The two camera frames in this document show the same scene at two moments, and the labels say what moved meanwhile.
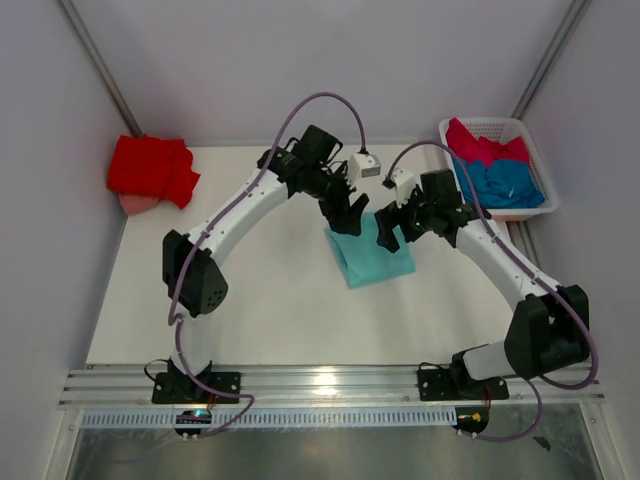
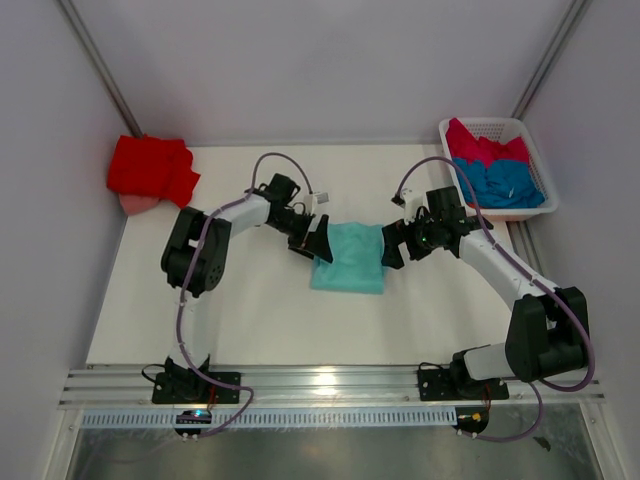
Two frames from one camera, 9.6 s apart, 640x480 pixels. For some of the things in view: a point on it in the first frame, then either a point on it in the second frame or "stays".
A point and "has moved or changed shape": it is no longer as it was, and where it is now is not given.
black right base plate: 450,384 stays
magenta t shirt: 468,147 stays
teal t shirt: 363,261 has moved or changed shape
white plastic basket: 507,129 stays
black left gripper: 343,217 to 317,242
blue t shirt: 504,184 stays
